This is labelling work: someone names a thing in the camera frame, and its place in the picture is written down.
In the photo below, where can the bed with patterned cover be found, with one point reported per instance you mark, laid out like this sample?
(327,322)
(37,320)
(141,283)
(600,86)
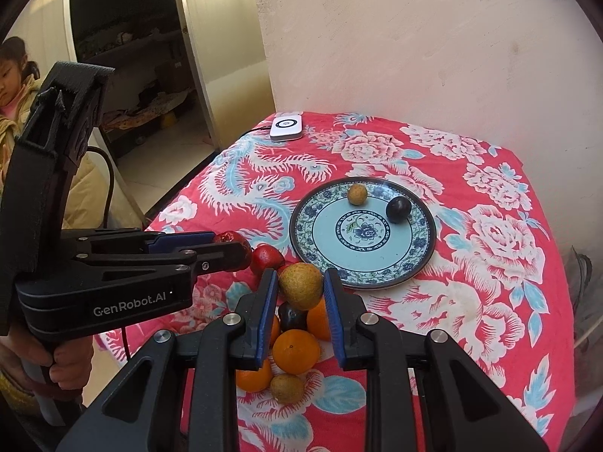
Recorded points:
(141,113)

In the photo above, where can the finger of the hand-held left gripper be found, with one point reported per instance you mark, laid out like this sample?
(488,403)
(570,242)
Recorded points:
(176,241)
(226,258)

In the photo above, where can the blue patterned ceramic plate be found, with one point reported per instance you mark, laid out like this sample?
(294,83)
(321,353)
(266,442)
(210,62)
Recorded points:
(405,249)

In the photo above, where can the wrinkled red fruit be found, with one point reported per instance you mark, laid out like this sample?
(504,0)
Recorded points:
(230,236)

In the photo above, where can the orange mandarin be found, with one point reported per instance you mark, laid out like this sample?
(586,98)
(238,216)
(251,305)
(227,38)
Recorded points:
(254,377)
(296,351)
(319,322)
(275,329)

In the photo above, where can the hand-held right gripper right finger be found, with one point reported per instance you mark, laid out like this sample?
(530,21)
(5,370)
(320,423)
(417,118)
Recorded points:
(335,325)

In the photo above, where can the person's left hand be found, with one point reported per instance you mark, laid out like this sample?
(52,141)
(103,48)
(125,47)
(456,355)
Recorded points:
(70,367)

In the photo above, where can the small brown longan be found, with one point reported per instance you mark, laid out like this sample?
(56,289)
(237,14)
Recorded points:
(357,194)

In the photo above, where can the white square electronic device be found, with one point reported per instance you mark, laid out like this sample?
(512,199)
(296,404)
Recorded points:
(286,128)

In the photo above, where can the yellow stool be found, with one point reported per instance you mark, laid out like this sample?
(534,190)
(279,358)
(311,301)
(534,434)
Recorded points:
(167,118)

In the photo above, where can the red floral tablecloth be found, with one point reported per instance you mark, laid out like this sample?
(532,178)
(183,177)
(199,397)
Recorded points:
(471,292)

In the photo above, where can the large brown longan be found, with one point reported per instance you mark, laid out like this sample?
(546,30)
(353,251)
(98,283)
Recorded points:
(300,286)

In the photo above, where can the smooth red fruit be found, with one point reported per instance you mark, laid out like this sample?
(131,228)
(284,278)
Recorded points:
(267,259)

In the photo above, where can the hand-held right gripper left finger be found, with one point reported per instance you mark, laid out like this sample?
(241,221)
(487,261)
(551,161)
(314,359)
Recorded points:
(264,325)

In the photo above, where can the dark purple passion fruit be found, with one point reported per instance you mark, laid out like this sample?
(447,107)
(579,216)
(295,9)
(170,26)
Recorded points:
(291,316)
(399,209)

